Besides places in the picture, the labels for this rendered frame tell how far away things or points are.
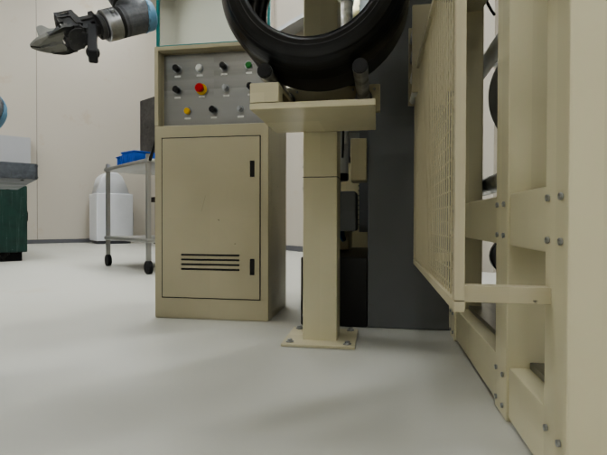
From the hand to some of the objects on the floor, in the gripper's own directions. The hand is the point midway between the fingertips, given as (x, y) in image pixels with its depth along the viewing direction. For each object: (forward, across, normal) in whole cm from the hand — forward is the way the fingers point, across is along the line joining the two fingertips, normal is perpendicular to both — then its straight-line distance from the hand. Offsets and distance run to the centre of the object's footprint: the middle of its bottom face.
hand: (36, 46), depth 123 cm
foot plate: (-43, -67, +106) cm, 133 cm away
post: (-43, -67, +106) cm, 133 cm away
